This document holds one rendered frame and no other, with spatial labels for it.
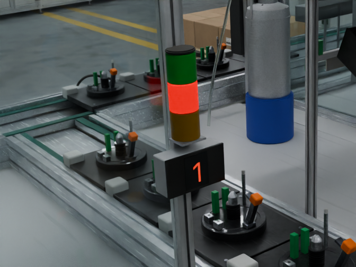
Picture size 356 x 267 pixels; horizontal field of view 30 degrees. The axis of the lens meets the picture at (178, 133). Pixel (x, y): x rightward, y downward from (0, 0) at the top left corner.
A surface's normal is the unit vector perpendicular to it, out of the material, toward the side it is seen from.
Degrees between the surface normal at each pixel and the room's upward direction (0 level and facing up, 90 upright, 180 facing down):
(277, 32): 90
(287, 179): 0
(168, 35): 90
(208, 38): 90
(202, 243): 0
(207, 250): 0
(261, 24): 90
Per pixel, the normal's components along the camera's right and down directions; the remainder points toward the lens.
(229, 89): 0.56, 0.25
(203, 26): -0.84, 0.17
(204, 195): -0.07, -0.94
